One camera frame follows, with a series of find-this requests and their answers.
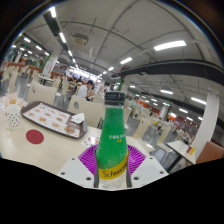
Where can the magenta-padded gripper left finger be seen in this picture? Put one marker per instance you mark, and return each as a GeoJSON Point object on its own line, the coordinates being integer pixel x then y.
{"type": "Point", "coordinates": [75, 170]}

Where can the ceiling air conditioning unit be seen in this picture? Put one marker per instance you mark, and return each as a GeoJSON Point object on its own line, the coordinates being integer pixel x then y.
{"type": "Point", "coordinates": [80, 40]}

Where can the printed paper leaflet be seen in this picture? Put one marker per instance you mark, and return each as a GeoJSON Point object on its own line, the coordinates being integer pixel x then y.
{"type": "Point", "coordinates": [90, 140]}

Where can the white crumpled napkin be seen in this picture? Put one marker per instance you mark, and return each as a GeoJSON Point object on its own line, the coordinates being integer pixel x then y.
{"type": "Point", "coordinates": [78, 118]}

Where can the white polka dot cup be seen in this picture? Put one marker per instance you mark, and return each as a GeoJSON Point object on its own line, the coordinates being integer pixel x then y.
{"type": "Point", "coordinates": [13, 116]}

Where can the green drink bottle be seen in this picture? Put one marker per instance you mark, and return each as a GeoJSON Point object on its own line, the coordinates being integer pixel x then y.
{"type": "Point", "coordinates": [111, 143]}

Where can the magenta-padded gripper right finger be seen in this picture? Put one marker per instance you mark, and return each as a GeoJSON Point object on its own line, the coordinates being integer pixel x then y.
{"type": "Point", "coordinates": [150, 170]}

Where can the beige canteen chairs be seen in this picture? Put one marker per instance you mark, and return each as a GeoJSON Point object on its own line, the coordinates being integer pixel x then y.
{"type": "Point", "coordinates": [41, 92]}

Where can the white table, black pedestal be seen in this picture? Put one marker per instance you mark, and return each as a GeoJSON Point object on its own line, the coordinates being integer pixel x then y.
{"type": "Point", "coordinates": [180, 148]}

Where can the flat round red coaster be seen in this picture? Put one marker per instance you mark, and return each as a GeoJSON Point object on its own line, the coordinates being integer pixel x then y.
{"type": "Point", "coordinates": [35, 136]}

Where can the ceiling strip lights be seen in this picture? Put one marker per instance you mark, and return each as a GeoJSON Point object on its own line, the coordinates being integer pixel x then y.
{"type": "Point", "coordinates": [170, 45]}

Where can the dark food tray, printed liner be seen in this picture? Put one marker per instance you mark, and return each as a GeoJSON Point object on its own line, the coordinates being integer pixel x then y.
{"type": "Point", "coordinates": [46, 118]}

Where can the person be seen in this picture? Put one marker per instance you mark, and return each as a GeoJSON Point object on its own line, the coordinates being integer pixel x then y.
{"type": "Point", "coordinates": [83, 90]}
{"type": "Point", "coordinates": [104, 89]}

